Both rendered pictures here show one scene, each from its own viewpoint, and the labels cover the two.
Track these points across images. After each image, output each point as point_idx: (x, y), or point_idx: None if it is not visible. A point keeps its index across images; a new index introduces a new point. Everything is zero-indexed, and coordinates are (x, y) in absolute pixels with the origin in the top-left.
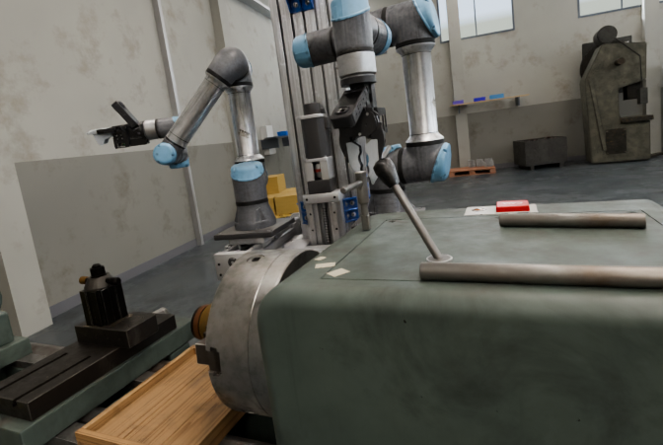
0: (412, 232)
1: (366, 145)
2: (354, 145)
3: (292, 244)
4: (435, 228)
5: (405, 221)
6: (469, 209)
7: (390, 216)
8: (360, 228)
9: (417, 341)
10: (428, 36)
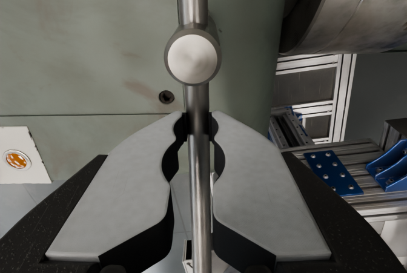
0: None
1: (152, 218)
2: (248, 227)
3: (404, 239)
4: (33, 20)
5: (132, 94)
6: (38, 165)
7: (187, 141)
8: (224, 40)
9: None
10: None
